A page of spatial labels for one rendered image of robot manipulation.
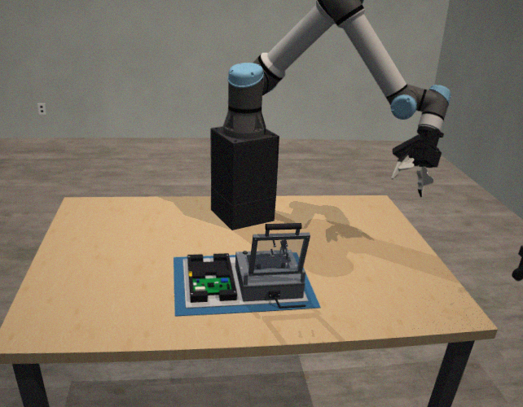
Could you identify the green circuit board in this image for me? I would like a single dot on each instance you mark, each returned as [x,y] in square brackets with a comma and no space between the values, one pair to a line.
[211,285]

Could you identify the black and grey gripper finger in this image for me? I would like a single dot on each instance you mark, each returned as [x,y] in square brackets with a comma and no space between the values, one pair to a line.
[404,162]
[423,179]

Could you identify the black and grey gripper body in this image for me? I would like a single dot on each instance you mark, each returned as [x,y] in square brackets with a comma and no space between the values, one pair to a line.
[428,146]

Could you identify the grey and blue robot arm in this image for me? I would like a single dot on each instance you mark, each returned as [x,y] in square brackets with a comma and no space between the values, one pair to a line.
[247,84]

